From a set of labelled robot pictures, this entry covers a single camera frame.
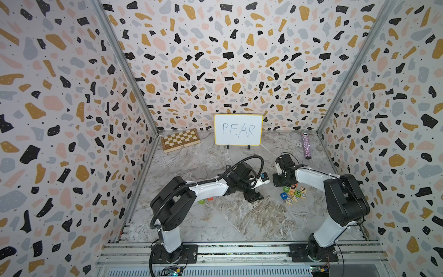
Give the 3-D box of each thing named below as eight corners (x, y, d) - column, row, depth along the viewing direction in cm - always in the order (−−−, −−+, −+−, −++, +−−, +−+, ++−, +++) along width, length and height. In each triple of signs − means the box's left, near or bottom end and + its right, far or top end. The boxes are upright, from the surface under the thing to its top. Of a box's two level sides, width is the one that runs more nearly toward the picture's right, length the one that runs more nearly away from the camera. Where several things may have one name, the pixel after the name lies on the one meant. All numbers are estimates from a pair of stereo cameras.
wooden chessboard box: (164, 153, 112) (162, 149, 109) (162, 140, 119) (160, 136, 117) (201, 143, 118) (200, 139, 115) (197, 131, 126) (196, 127, 123)
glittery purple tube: (304, 159, 110) (306, 156, 107) (301, 136, 123) (303, 132, 120) (310, 160, 110) (312, 156, 107) (306, 137, 123) (308, 133, 120)
